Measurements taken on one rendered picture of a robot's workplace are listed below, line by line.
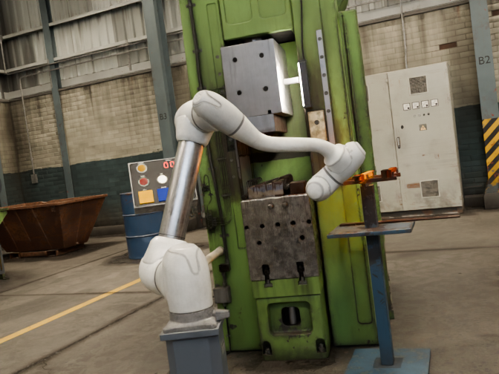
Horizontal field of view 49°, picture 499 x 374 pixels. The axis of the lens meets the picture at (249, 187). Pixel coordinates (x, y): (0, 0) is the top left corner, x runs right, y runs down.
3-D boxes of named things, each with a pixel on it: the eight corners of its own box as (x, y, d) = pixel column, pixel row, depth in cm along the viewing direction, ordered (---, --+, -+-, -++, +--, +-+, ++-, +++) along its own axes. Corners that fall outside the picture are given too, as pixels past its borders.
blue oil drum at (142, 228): (156, 258, 722) (146, 191, 718) (119, 260, 746) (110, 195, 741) (179, 248, 776) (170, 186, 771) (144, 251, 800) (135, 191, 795)
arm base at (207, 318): (227, 326, 183) (225, 310, 182) (162, 334, 184) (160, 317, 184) (232, 311, 201) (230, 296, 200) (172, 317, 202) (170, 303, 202)
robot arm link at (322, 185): (322, 204, 236) (344, 183, 232) (315, 209, 221) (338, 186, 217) (305, 186, 237) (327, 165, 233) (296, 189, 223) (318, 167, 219)
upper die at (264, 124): (275, 130, 301) (273, 113, 301) (240, 136, 306) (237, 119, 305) (287, 132, 342) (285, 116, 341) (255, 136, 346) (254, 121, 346)
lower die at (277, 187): (284, 195, 303) (281, 179, 302) (248, 199, 307) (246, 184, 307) (294, 188, 344) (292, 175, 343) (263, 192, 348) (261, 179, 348)
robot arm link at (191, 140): (149, 295, 195) (127, 287, 213) (189, 301, 203) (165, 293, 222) (193, 89, 206) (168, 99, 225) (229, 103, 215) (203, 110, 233)
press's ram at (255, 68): (298, 110, 297) (288, 35, 295) (229, 119, 306) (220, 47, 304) (307, 113, 338) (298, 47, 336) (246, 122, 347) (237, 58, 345)
